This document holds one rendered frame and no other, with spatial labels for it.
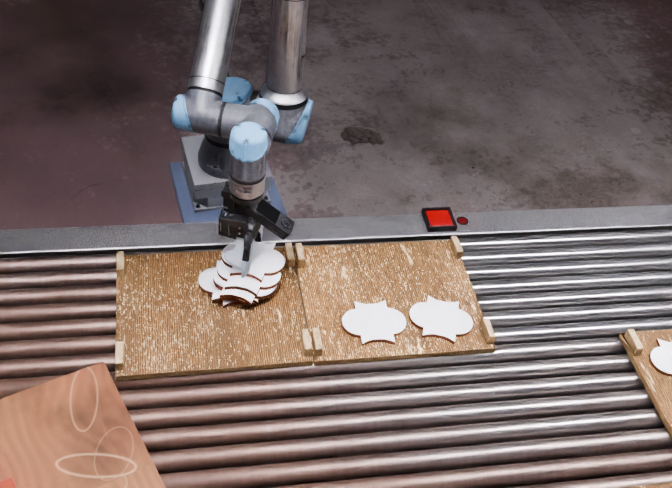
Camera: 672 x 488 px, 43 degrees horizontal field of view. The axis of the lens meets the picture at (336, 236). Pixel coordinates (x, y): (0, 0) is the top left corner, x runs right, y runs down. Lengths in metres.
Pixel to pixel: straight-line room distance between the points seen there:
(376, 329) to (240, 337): 0.30
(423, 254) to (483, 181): 1.83
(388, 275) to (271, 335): 0.34
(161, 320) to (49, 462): 0.45
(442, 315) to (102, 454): 0.81
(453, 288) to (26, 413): 0.98
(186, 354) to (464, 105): 2.80
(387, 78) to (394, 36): 0.43
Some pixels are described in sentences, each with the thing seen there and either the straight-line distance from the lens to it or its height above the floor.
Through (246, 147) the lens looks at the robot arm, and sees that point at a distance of 1.69.
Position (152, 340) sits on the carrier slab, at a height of 0.94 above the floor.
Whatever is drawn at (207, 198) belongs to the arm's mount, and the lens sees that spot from 2.21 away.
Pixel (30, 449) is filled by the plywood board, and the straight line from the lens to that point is 1.61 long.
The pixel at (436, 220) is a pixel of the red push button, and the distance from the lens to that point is 2.20.
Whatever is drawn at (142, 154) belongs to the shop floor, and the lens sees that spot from 3.84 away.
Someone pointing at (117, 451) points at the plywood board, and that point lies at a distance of 1.58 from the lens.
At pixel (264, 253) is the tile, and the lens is 1.95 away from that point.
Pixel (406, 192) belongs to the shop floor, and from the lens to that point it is 3.73.
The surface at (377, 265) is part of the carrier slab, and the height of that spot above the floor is 0.94.
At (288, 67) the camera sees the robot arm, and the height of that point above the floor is 1.30.
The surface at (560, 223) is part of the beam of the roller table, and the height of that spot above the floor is 0.91.
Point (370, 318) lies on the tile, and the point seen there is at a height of 0.95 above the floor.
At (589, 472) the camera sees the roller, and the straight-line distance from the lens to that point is 1.84.
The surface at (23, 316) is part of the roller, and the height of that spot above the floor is 0.91.
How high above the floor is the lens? 2.37
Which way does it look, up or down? 43 degrees down
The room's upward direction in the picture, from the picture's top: 8 degrees clockwise
